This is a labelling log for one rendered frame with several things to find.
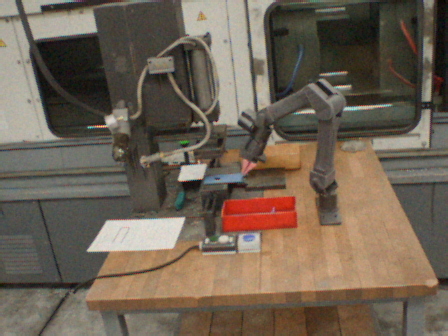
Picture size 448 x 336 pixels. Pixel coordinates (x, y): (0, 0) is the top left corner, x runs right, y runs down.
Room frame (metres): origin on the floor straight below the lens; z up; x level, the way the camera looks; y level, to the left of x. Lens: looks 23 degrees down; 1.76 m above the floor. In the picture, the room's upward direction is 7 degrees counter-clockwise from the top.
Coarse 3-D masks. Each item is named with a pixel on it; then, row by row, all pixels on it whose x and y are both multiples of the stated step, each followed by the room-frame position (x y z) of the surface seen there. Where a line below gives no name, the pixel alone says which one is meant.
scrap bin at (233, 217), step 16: (224, 208) 1.58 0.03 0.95; (240, 208) 1.61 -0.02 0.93; (256, 208) 1.61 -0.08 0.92; (272, 208) 1.60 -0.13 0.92; (288, 208) 1.59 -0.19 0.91; (224, 224) 1.51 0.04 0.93; (240, 224) 1.50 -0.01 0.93; (256, 224) 1.49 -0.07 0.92; (272, 224) 1.49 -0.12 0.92; (288, 224) 1.48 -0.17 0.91
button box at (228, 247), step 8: (208, 240) 1.41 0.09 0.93; (232, 240) 1.40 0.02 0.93; (192, 248) 1.41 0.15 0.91; (200, 248) 1.40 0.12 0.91; (208, 248) 1.38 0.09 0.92; (216, 248) 1.38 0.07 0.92; (224, 248) 1.37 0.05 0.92; (232, 248) 1.37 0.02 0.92; (168, 264) 1.35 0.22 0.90; (128, 272) 1.32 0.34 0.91; (136, 272) 1.32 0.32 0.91; (144, 272) 1.32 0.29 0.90; (88, 280) 1.32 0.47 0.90
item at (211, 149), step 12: (156, 132) 1.80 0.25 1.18; (168, 132) 1.82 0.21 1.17; (180, 132) 1.80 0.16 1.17; (192, 132) 1.79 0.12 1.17; (204, 132) 1.73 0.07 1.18; (216, 132) 1.73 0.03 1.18; (204, 144) 1.72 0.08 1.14; (216, 144) 1.71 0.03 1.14; (204, 156) 1.67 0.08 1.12; (216, 156) 1.66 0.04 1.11
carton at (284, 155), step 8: (280, 144) 2.08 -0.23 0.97; (288, 144) 2.07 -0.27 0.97; (296, 144) 2.07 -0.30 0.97; (264, 152) 2.09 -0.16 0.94; (272, 152) 2.08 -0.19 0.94; (280, 152) 2.08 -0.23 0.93; (288, 152) 2.07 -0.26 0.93; (296, 152) 2.07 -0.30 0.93; (240, 160) 1.98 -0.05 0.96; (272, 160) 1.97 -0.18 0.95; (280, 160) 1.96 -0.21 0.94; (288, 160) 1.96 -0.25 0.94; (296, 160) 1.96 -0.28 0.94; (256, 168) 1.98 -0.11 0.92; (288, 168) 1.96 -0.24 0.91; (296, 168) 1.96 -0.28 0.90
